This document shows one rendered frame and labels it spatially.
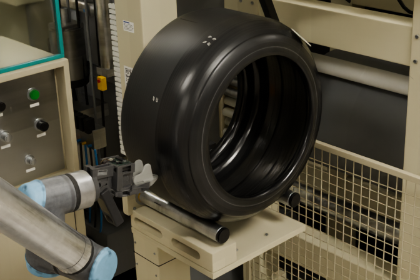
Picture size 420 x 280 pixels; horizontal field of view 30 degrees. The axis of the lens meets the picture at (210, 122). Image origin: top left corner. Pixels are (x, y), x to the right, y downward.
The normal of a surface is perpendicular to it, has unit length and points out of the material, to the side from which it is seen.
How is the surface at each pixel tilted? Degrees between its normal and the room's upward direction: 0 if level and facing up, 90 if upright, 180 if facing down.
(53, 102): 90
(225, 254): 90
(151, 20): 90
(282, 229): 0
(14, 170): 90
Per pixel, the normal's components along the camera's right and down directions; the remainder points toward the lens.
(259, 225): -0.04, -0.93
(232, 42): 0.26, -0.42
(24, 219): 0.79, 0.25
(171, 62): -0.54, -0.47
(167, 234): -0.74, 0.27
